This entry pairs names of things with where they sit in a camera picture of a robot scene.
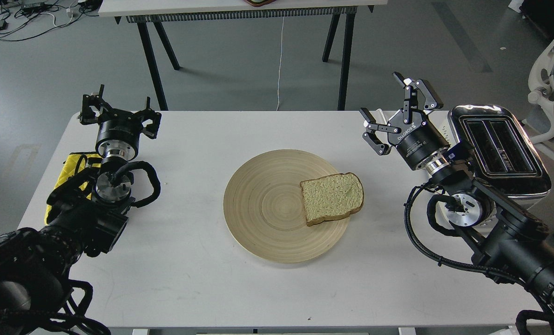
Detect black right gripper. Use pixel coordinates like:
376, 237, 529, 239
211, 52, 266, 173
359, 72, 450, 170

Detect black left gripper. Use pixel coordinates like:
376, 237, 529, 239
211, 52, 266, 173
78, 84, 162, 159

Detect slice of bread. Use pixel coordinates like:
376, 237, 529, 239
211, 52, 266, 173
299, 172, 364, 226

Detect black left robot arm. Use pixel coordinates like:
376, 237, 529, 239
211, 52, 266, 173
0, 87, 162, 335

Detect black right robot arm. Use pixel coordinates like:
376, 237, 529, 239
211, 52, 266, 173
360, 72, 554, 335

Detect white chrome toaster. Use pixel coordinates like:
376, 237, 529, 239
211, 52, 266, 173
447, 104, 552, 200

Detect yellow quilted cloth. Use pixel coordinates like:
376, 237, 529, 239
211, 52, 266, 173
44, 151, 102, 225

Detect white background table black legs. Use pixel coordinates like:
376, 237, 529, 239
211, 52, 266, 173
98, 0, 387, 111

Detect round bamboo plate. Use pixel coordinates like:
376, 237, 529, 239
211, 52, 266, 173
223, 150, 350, 264

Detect brown object on background table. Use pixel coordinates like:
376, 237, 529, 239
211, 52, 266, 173
245, 0, 275, 7

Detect cables and adapters on floor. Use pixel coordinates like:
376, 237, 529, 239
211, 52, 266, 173
0, 0, 102, 49

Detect thin white hanging cable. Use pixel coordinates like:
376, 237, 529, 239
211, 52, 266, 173
276, 17, 285, 111

